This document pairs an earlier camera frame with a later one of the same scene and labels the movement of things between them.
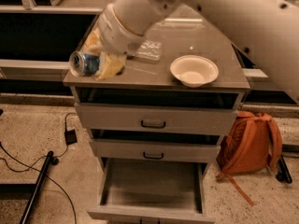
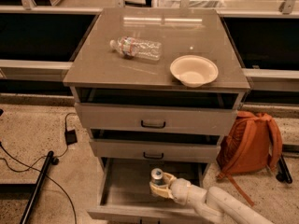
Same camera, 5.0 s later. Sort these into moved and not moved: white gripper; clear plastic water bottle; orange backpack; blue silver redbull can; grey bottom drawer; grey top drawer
Moved: blue silver redbull can; white gripper
Not moved: grey bottom drawer; grey top drawer; clear plastic water bottle; orange backpack
